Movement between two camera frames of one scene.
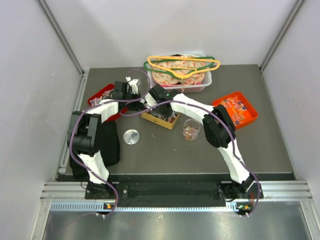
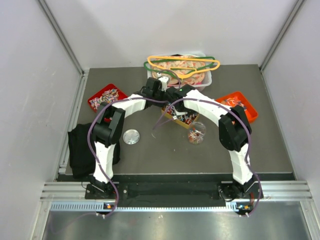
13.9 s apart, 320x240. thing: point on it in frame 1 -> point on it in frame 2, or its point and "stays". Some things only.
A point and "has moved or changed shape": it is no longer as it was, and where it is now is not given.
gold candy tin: x=167 y=122 -> x=186 y=120
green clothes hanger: x=175 y=76 stays
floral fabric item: x=179 y=69 stays
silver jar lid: x=131 y=136 stays
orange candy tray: x=241 y=110 stays
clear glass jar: x=191 y=128 has moved or changed shape
